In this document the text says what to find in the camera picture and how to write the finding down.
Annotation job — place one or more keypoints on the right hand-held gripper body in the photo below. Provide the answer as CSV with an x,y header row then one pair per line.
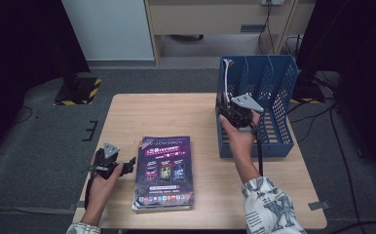
x,y
239,115

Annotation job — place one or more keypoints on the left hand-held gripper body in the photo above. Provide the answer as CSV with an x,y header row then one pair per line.
x,y
106,167

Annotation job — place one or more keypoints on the black and red magazine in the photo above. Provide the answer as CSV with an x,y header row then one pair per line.
x,y
226,78

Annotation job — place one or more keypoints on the purple magazine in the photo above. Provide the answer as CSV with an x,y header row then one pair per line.
x,y
165,162

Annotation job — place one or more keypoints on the blue file rack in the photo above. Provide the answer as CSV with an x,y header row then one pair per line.
x,y
273,151

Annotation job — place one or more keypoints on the person's left hand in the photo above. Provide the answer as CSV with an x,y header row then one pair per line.
x,y
98,193

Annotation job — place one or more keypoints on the person's right hand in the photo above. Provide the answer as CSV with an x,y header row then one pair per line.
x,y
243,143

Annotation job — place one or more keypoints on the grey tape strip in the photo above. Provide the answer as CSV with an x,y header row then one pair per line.
x,y
79,204
318,205

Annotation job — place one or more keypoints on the black stand base striped edge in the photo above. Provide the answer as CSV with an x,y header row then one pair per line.
x,y
79,91
306,94

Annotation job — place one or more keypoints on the beige wooden desk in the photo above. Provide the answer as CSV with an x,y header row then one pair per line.
x,y
208,19

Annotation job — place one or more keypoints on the white power strip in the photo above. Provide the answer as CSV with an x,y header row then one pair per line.
x,y
272,2

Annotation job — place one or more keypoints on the white board panel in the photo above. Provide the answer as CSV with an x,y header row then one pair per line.
x,y
111,29

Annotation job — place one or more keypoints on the dark curtain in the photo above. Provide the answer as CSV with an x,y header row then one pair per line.
x,y
364,65
20,48

